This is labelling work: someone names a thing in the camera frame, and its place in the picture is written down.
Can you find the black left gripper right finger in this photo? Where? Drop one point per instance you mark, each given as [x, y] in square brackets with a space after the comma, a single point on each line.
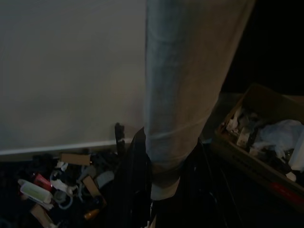
[194, 190]

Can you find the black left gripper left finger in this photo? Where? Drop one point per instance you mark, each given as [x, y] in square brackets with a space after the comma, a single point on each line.
[135, 178]

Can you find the white and black broom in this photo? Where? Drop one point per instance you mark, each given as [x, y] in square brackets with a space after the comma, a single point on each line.
[180, 83]

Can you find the black upright plastic piece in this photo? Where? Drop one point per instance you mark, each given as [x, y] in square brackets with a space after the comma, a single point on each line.
[119, 137]

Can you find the brown cardboard piece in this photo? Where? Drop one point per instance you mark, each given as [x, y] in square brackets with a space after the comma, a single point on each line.
[41, 215]
[74, 159]
[92, 187]

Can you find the small orange item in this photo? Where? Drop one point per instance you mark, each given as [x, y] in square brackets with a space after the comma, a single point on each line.
[91, 214]

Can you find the brown cardboard box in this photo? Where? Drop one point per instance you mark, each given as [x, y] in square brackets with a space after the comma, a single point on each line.
[261, 180]

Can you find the small red packet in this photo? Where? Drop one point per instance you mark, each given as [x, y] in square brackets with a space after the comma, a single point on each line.
[42, 181]

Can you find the white plastic bag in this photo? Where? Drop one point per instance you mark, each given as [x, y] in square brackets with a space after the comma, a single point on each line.
[278, 135]

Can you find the white flat packet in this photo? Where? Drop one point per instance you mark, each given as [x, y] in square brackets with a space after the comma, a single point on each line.
[35, 193]

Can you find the black door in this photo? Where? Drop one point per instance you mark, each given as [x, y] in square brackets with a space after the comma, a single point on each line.
[273, 47]

